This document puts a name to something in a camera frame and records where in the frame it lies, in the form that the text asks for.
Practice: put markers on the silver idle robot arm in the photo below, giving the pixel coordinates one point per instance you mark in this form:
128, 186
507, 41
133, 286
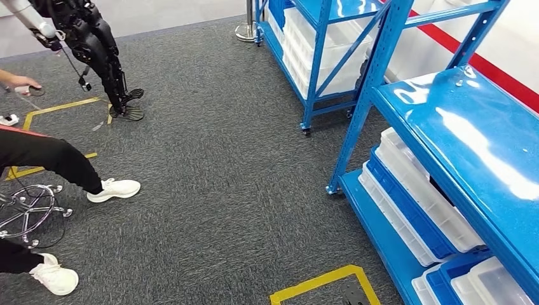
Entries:
31, 17

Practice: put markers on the person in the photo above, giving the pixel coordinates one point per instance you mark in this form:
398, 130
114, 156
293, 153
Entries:
42, 155

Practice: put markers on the chrome stool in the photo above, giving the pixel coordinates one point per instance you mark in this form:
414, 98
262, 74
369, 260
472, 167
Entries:
29, 210

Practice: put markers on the yellow floor tape square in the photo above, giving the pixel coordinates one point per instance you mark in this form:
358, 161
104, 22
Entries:
311, 284

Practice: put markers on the small white floor object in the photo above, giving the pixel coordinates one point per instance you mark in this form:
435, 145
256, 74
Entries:
8, 120

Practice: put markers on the yellow floor tape line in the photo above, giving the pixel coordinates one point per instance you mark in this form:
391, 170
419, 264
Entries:
54, 107

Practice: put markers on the stacked white plastic bins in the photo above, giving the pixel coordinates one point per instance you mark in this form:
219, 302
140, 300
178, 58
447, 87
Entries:
299, 54

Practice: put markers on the blue metal shelf rack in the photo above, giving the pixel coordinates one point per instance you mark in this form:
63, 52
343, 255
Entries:
316, 63
463, 126

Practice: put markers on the black jointed stand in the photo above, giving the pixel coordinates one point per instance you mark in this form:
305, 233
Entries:
97, 50

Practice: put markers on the blue plastic bin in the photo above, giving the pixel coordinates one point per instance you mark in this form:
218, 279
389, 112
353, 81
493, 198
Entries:
450, 269
404, 202

